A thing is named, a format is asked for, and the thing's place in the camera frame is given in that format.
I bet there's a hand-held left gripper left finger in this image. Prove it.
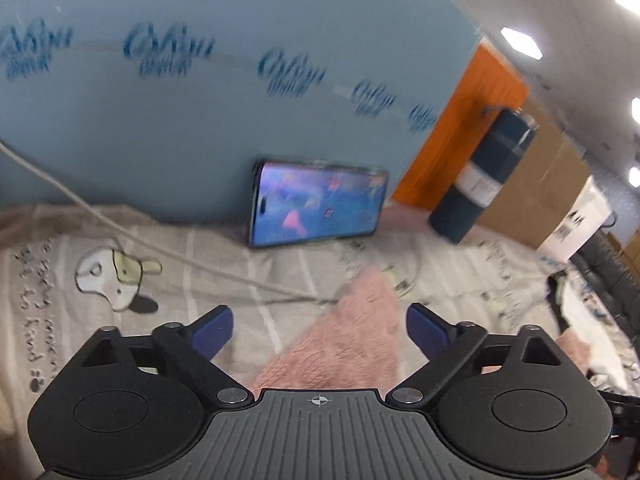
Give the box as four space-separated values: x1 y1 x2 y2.
81 304 254 409

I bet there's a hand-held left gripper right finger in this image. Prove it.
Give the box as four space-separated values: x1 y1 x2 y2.
386 302 562 407

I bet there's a pink fluffy cloth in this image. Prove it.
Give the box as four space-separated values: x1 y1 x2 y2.
250 265 608 397

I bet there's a printed cartoon bed sheet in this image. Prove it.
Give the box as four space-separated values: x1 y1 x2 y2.
0 202 640 461

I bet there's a dark blue insulated bottle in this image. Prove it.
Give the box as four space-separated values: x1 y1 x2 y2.
427 105 541 246

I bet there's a white patterned cloth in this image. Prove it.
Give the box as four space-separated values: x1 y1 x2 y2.
547 265 640 392

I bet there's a smartphone with lit screen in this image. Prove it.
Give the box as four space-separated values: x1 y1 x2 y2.
247 158 390 250

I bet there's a brown cardboard box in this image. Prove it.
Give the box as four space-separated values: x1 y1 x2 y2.
475 97 594 252

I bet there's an orange board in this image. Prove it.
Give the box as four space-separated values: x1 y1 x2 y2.
390 45 530 212

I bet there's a black sofa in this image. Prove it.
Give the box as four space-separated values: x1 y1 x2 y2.
570 232 640 332

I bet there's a blue foam board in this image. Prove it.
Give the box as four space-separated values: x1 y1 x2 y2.
0 0 484 227

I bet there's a white charging cable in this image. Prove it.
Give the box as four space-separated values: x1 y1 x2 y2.
0 141 347 307

